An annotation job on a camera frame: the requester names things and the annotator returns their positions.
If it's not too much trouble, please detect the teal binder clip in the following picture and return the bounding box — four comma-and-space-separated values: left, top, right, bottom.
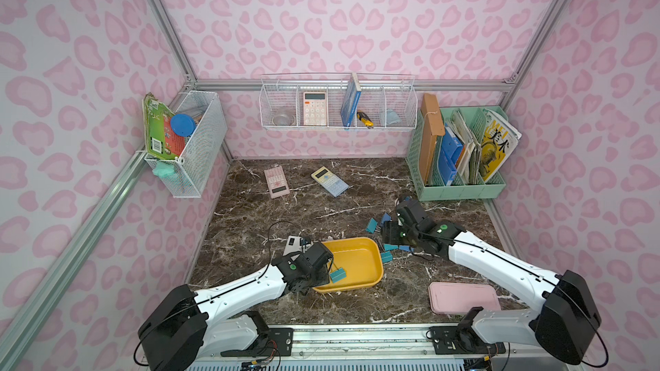
365, 218, 378, 234
328, 263, 347, 283
380, 252, 394, 264

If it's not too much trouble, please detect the yellow plastic storage box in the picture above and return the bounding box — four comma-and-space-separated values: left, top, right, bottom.
315, 237, 383, 294

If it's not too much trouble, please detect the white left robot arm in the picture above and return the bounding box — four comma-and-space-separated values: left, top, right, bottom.
135, 242, 333, 370

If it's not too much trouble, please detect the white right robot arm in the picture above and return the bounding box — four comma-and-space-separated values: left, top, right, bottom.
381, 197, 602, 365

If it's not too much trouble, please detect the pink plastic box lid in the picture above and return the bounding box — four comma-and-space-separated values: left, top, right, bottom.
428, 282, 501, 315

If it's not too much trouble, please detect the green file organizer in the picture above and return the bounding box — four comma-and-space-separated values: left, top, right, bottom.
407, 106, 507, 202

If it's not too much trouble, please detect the blue yellow calculator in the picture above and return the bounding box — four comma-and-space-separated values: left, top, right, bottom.
311, 167, 349, 198

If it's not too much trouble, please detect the blue folder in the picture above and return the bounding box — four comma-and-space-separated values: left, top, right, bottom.
437, 126, 463, 187

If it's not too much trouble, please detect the pink calculator on table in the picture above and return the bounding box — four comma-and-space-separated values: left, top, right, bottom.
264, 165, 290, 199

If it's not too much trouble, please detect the brown clipboard folder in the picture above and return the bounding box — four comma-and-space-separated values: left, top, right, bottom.
419, 93, 445, 185

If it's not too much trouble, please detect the light blue cup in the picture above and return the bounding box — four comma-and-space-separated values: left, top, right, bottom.
380, 108, 402, 127

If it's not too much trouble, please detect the yellow black toy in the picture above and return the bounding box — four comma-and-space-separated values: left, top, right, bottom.
357, 111, 374, 129

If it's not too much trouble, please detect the yellow magazine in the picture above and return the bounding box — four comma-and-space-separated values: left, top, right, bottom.
480, 109, 522, 183

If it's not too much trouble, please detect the blue book in shelf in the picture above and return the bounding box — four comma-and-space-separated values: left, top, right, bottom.
340, 72, 362, 128

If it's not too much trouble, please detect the clear glass bowl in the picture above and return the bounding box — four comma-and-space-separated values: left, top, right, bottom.
271, 108, 297, 127

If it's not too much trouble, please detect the white calculator in shelf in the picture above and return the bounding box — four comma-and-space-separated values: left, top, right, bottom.
302, 91, 328, 126

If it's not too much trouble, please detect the mint green sponge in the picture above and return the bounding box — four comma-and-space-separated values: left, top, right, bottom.
152, 161, 180, 184

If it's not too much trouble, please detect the blue round lid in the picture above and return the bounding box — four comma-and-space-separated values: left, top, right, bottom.
169, 113, 197, 137

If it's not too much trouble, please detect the green card package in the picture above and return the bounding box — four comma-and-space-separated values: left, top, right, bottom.
143, 93, 185, 161

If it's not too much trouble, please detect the white wire wall shelf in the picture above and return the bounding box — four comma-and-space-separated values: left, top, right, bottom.
259, 72, 418, 131

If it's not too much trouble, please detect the white wire wall basket left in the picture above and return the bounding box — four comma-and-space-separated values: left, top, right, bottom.
145, 90, 228, 199

